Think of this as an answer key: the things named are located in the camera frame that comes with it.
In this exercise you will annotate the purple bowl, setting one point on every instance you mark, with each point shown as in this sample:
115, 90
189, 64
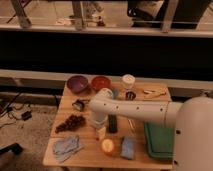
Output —
77, 83

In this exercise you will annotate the wooden tongs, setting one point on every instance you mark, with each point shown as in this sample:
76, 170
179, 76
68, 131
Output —
153, 93

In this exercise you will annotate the yellow red apple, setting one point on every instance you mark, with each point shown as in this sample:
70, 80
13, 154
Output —
108, 146

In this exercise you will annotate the black remote control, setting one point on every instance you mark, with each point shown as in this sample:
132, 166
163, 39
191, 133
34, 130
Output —
112, 127

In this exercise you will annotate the black power adapter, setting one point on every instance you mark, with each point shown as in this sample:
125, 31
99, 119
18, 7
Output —
26, 115

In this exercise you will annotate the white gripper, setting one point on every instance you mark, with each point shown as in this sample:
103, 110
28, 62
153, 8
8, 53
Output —
98, 120

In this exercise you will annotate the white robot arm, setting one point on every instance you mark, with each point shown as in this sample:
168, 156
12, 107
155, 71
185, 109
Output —
192, 122

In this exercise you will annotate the black handled brush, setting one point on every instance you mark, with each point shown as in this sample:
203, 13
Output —
80, 104

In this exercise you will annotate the bunch of dark grapes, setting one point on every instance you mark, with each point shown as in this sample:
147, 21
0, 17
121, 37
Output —
72, 123

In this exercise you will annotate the red bowl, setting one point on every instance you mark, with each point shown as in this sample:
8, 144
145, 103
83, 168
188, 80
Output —
99, 82

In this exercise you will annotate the blue grey cloth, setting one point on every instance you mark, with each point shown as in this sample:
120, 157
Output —
64, 148

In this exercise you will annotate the metal spoon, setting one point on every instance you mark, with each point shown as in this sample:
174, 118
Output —
130, 124

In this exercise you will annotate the dark metal cup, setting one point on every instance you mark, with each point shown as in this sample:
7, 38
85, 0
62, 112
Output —
130, 95

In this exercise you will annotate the white paper cup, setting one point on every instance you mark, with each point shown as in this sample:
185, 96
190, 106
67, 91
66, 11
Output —
128, 81

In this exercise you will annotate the green plastic tray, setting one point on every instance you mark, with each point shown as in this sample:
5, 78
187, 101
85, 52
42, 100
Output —
159, 141

